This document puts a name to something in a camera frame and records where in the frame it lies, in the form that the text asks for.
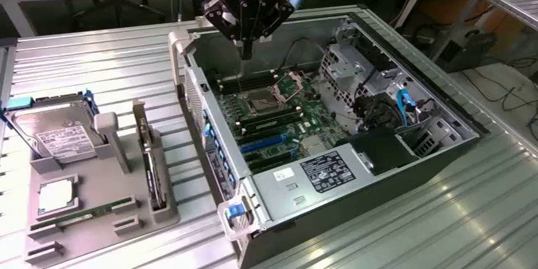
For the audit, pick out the metal socket cover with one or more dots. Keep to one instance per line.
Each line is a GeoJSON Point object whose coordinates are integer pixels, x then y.
{"type": "Point", "coordinates": [290, 85]}

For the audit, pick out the blue expansion slot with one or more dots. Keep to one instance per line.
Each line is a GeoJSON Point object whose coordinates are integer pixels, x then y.
{"type": "Point", "coordinates": [262, 143]}

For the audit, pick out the open grey PC case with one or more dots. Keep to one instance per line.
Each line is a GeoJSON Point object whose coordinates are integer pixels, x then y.
{"type": "Point", "coordinates": [320, 212]}

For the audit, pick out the grey plastic parts rack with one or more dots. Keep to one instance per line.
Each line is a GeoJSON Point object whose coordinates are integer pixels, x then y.
{"type": "Point", "coordinates": [101, 184]}

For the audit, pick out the green motherboard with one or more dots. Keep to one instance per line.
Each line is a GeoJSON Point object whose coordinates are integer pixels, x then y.
{"type": "Point", "coordinates": [309, 117]}

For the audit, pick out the metal slat side table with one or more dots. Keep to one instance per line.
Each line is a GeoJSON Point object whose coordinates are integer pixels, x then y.
{"type": "Point", "coordinates": [511, 4]}

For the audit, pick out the metal drive cage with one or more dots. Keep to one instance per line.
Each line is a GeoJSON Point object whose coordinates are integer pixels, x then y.
{"type": "Point", "coordinates": [343, 70]}

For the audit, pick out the graphics card with metal bracket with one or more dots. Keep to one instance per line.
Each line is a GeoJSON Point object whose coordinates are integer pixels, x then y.
{"type": "Point", "coordinates": [149, 155]}

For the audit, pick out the green RAM stick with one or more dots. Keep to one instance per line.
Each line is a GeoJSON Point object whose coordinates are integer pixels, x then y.
{"type": "Point", "coordinates": [101, 211]}

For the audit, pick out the silver hard disk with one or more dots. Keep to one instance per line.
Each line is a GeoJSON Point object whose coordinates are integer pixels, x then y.
{"type": "Point", "coordinates": [55, 130]}

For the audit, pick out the hard disk drive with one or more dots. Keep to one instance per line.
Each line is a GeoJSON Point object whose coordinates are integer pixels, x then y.
{"type": "Point", "coordinates": [19, 103]}

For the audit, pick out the black installed RAM stick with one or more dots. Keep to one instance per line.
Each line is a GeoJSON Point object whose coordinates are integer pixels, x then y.
{"type": "Point", "coordinates": [269, 125]}

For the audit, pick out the grey power supply unit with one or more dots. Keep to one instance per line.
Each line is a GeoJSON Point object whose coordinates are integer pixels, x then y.
{"type": "Point", "coordinates": [286, 193]}

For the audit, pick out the CPU socket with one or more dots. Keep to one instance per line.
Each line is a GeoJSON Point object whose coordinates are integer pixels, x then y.
{"type": "Point", "coordinates": [264, 102]}

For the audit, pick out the silver CPU chip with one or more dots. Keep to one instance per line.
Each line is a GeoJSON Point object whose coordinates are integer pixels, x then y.
{"type": "Point", "coordinates": [58, 196]}

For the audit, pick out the square chipset heatsink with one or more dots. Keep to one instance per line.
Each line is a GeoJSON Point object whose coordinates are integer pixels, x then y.
{"type": "Point", "coordinates": [314, 145]}

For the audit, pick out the blue case latch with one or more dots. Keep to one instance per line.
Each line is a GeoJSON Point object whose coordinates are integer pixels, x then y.
{"type": "Point", "coordinates": [236, 211]}

